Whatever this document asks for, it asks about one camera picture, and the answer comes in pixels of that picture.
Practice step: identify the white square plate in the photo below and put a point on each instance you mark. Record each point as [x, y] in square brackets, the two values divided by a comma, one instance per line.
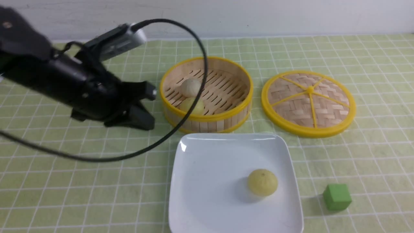
[209, 193]

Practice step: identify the green checkered tablecloth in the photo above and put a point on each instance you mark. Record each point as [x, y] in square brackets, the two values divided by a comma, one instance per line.
[373, 157]

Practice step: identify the woven bamboo steamer lid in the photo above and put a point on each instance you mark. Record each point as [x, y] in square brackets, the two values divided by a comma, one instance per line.
[308, 104]

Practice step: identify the white steamed bun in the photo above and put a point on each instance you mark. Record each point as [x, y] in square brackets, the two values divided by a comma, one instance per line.
[190, 87]

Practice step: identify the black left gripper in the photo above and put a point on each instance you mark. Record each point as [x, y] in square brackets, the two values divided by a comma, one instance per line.
[93, 93]

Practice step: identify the yellow steamed bun on plate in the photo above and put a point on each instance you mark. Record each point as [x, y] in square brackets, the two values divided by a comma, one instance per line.
[262, 182]

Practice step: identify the green wooden cube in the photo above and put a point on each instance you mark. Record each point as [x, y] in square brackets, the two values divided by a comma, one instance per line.
[337, 197]

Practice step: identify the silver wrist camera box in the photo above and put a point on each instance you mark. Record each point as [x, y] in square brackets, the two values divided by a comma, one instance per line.
[116, 41]

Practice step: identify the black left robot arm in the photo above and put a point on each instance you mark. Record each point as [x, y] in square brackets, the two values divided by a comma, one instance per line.
[25, 54]

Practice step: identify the bamboo steamer basket yellow rim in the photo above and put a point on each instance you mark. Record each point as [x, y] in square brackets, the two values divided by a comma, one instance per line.
[227, 95]

